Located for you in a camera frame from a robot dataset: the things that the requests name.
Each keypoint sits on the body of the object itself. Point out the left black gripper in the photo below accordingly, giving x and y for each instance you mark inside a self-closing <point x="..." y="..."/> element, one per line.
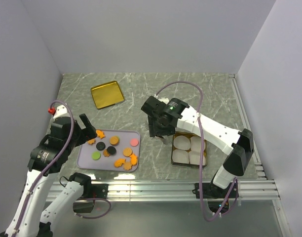
<point x="87" y="133"/>

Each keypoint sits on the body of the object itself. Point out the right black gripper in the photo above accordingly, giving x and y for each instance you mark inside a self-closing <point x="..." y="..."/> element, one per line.
<point x="154" y="130"/>

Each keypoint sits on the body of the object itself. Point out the metal tongs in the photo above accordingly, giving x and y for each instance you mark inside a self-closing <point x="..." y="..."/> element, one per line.
<point x="164" y="139"/>

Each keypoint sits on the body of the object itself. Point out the round waffle cookie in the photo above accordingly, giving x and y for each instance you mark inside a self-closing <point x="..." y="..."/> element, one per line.
<point x="127" y="152"/>
<point x="113" y="141"/>

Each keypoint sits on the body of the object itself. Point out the black white sandwich cookie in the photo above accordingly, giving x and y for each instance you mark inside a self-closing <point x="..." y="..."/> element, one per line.
<point x="111" y="150"/>

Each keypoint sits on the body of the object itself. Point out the pink macaron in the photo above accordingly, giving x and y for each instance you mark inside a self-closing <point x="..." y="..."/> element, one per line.
<point x="134" y="142"/>

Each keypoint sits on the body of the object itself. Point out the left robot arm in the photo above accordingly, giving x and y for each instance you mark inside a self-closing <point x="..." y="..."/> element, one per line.
<point x="32" y="218"/>

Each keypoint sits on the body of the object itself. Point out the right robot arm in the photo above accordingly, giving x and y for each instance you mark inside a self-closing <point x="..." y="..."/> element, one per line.
<point x="165" y="117"/>

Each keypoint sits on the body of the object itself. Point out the orange leaf cookie left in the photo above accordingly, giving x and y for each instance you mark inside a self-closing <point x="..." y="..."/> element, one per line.
<point x="91" y="141"/>

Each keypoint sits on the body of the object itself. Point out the orange leaf cookie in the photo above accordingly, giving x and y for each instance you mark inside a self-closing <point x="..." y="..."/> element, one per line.
<point x="91" y="141"/>
<point x="127" y="166"/>

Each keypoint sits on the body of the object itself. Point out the orange fish cookie top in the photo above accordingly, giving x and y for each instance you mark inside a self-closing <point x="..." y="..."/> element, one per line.
<point x="100" y="134"/>

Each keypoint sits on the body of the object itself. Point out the orange fish cookie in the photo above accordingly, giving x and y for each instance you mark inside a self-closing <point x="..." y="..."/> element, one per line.
<point x="133" y="159"/>
<point x="119" y="162"/>
<point x="100" y="134"/>

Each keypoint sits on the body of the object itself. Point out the black sandwich cookie left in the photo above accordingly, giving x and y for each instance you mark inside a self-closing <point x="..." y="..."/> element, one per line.
<point x="100" y="146"/>

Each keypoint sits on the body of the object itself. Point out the lilac plastic tray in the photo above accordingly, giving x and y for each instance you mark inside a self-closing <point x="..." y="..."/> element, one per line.
<point x="85" y="161"/>

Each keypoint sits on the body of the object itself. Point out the gold cookie tin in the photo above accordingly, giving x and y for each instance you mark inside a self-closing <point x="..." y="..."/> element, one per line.
<point x="188" y="135"/>

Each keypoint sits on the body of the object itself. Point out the white paper cup top-right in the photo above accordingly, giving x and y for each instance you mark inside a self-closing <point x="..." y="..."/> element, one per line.
<point x="195" y="143"/>

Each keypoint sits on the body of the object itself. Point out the gold tin lid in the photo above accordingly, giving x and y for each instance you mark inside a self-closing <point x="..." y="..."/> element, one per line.
<point x="107" y="94"/>

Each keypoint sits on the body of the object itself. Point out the orange fish cookie bottom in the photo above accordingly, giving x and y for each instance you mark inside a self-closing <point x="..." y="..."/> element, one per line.
<point x="119" y="162"/>

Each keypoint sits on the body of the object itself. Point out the orange fish cookie right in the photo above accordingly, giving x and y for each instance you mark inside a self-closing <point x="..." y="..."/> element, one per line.
<point x="133" y="159"/>

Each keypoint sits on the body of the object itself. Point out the white paper cup bottom-right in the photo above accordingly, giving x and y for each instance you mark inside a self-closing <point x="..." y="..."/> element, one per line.
<point x="194" y="158"/>

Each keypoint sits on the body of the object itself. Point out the orange leaf cookie bottom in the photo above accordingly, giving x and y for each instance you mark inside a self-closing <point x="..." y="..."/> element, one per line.
<point x="127" y="166"/>

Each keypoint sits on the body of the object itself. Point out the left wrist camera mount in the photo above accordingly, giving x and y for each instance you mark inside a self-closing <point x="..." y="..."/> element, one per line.
<point x="60" y="111"/>

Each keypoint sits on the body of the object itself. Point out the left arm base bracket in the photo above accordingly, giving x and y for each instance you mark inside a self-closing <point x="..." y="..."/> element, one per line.
<point x="85" y="203"/>

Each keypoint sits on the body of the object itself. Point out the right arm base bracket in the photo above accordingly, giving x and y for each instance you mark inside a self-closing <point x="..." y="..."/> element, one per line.
<point x="218" y="197"/>

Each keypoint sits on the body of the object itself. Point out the aluminium rail frame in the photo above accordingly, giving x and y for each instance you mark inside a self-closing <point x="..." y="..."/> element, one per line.
<point x="157" y="200"/>

